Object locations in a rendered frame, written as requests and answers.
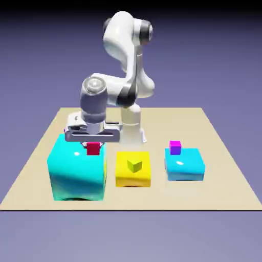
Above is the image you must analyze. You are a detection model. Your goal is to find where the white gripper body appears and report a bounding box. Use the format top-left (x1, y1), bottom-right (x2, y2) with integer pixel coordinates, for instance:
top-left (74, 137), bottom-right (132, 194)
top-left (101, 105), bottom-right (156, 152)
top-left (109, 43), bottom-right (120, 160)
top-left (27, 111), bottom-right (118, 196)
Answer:
top-left (64, 129), bottom-right (121, 143)

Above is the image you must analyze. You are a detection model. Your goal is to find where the small red cube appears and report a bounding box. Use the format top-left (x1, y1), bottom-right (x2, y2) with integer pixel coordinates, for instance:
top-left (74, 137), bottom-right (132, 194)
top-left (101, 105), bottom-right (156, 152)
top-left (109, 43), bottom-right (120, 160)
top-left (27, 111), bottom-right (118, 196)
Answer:
top-left (86, 142), bottom-right (100, 156)

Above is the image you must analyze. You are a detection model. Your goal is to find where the small yellow cube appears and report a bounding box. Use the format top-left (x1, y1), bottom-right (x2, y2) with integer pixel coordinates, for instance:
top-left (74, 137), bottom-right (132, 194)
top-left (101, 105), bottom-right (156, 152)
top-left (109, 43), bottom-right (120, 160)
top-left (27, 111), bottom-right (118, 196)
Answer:
top-left (127, 159), bottom-right (143, 174)

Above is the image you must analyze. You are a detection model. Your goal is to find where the small magenta cube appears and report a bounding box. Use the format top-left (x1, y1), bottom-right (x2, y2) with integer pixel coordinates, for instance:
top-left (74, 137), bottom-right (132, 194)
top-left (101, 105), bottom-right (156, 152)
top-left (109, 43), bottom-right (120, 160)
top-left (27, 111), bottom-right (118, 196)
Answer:
top-left (169, 140), bottom-right (182, 156)

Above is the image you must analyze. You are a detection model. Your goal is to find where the large cyan box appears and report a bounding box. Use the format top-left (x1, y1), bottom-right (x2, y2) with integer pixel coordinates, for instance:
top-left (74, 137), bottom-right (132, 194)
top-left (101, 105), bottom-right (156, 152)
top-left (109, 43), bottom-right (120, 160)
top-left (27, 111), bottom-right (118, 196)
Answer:
top-left (47, 134), bottom-right (108, 202)

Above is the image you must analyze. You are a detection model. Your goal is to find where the large yellow box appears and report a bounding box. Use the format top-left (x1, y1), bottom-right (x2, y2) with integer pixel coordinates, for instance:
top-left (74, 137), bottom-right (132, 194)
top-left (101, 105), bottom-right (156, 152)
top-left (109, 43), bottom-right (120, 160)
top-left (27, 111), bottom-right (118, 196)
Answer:
top-left (115, 151), bottom-right (151, 188)

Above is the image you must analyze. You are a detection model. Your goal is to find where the large blue box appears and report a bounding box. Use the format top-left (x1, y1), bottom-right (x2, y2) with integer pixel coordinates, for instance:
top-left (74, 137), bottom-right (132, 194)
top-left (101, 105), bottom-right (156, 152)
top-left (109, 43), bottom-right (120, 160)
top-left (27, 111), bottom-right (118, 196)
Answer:
top-left (164, 147), bottom-right (206, 182)

